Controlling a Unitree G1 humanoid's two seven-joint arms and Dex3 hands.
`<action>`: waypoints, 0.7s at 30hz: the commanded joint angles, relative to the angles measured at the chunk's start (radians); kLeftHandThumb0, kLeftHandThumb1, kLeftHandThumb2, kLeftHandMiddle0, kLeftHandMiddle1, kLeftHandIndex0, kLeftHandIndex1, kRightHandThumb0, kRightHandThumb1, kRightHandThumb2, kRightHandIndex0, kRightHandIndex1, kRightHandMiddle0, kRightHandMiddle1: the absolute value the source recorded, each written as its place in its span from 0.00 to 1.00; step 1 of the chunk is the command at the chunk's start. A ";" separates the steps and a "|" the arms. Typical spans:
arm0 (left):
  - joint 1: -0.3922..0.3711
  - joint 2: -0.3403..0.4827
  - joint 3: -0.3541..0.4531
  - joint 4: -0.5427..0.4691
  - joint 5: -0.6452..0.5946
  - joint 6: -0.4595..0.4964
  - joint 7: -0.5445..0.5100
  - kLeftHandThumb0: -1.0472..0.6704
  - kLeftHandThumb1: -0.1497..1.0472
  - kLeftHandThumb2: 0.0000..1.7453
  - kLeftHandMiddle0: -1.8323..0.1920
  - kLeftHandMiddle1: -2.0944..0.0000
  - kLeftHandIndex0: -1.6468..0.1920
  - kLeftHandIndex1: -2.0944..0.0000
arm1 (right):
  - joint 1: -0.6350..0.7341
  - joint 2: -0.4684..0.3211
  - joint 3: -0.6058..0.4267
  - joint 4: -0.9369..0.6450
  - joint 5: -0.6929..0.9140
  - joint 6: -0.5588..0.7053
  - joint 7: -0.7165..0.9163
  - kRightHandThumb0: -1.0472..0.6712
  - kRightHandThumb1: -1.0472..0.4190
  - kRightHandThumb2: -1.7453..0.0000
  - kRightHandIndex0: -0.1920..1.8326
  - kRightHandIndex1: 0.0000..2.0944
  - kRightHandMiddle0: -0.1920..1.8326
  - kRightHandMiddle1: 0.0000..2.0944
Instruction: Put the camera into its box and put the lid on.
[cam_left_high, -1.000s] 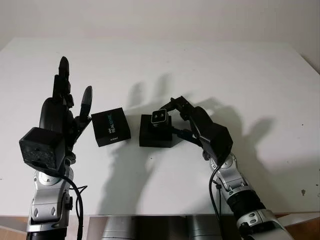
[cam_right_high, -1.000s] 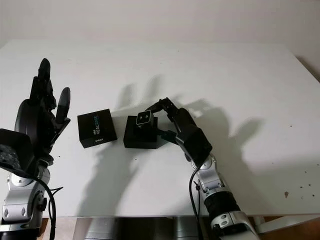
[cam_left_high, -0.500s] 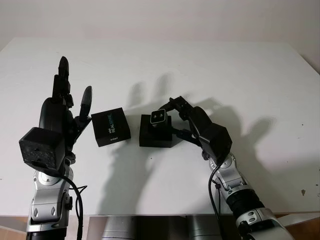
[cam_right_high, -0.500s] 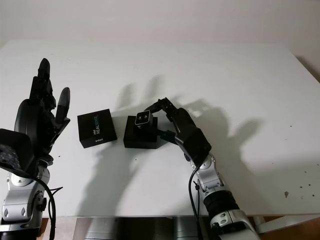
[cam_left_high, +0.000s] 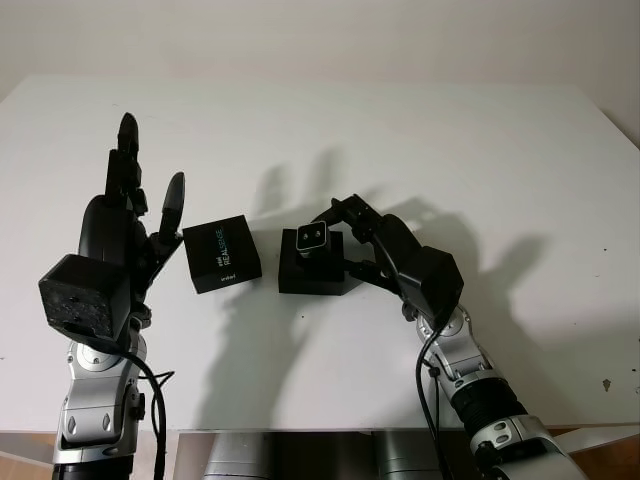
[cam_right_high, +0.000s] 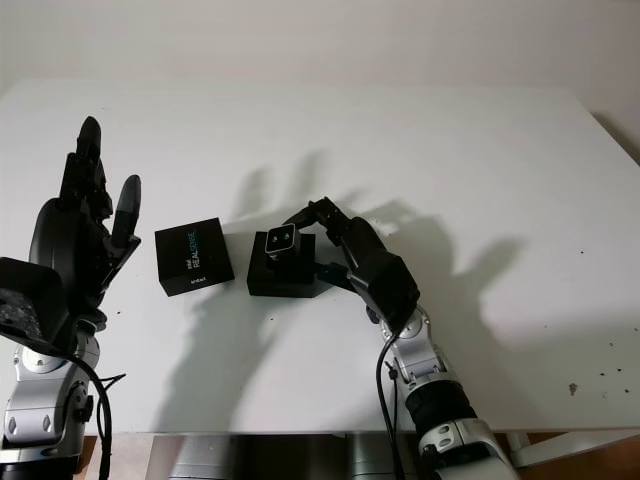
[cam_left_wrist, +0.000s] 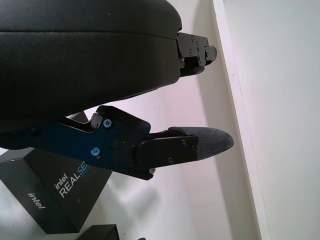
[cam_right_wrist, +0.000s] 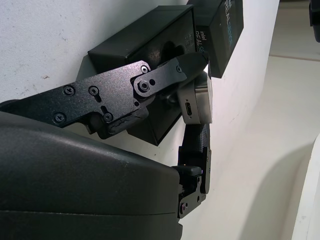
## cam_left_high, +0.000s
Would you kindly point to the grey right robot thigh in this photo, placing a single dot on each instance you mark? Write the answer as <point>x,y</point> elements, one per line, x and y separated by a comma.
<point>407,457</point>

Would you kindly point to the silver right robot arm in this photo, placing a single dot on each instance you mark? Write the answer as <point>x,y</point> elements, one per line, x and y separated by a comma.
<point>465,350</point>

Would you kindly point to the grey left robot thigh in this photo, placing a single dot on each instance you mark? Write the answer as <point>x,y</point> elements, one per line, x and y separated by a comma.
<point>237,457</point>

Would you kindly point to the grey robot thigh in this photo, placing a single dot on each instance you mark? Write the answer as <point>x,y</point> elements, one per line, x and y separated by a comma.
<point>237,457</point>
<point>407,457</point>

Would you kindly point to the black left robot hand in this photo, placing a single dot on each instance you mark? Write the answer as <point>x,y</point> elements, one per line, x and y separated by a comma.
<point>107,225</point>

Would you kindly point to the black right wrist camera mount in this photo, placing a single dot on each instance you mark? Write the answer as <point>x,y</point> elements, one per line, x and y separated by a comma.
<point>432,280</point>

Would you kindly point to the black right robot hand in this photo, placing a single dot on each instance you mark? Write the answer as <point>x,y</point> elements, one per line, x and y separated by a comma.
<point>400,245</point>

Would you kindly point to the black camera box base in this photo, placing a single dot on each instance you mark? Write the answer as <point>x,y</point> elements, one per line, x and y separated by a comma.
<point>310,277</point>

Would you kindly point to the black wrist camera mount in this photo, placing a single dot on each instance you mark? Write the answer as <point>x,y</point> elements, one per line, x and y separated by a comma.
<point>82,295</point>
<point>432,280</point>

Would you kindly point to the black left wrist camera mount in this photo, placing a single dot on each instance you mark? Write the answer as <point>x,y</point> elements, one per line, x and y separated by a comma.
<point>82,295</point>

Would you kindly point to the white table leg frame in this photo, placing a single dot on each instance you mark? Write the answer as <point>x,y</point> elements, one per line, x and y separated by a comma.
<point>600,437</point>

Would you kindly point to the black Intel RealSense box lid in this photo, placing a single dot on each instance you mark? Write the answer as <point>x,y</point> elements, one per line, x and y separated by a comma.
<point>220,255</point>

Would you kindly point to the small silver depth camera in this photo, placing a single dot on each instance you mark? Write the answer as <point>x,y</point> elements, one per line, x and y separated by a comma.
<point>312,237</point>

